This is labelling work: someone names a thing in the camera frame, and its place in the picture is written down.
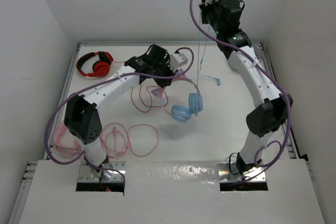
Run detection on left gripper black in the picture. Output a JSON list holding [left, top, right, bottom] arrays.
[[152, 58, 177, 89]]

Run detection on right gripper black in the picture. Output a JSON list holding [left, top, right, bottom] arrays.
[[200, 0, 224, 34]]

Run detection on blue pink cat-ear headphones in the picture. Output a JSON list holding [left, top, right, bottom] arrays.
[[148, 70, 204, 124]]

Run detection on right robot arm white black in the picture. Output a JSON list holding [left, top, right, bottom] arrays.
[[199, 0, 287, 174]]

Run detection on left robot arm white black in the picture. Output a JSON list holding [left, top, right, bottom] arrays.
[[64, 45, 187, 167]]

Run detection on red black headphones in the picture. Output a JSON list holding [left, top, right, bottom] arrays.
[[76, 51, 113, 78]]

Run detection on white grey headphones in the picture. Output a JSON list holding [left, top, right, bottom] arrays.
[[252, 42, 263, 62]]

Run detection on white front cover board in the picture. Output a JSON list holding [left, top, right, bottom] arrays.
[[20, 159, 324, 223]]

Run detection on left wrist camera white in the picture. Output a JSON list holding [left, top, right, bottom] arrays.
[[170, 53, 188, 69]]

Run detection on pink headphone cable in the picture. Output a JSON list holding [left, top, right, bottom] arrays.
[[97, 122, 159, 158]]

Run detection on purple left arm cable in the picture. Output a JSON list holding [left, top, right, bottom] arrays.
[[44, 47, 195, 183]]

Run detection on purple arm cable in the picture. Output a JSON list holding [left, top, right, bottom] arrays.
[[189, 0, 293, 183], [44, 47, 195, 183]]

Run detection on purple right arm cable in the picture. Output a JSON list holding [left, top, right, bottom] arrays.
[[189, 0, 293, 183]]

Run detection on aluminium frame rail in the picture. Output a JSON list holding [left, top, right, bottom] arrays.
[[20, 45, 323, 223]]

